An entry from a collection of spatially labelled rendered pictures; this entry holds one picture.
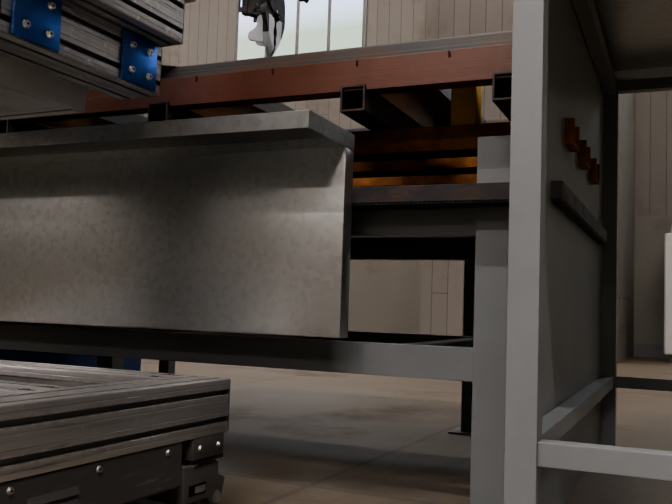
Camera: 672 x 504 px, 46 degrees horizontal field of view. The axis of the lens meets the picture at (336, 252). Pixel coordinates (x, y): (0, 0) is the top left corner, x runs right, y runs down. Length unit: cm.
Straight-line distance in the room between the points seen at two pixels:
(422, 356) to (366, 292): 704
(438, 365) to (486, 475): 21
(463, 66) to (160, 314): 76
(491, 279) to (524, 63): 49
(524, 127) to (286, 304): 62
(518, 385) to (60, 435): 58
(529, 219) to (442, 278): 576
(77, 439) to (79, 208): 77
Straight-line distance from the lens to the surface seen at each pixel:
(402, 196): 145
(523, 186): 106
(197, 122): 144
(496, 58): 147
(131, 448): 120
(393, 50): 158
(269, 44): 182
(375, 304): 848
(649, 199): 794
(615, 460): 105
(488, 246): 145
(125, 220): 170
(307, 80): 158
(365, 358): 153
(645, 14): 202
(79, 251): 177
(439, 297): 680
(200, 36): 1022
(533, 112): 107
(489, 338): 145
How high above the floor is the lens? 36
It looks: 4 degrees up
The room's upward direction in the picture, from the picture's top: 2 degrees clockwise
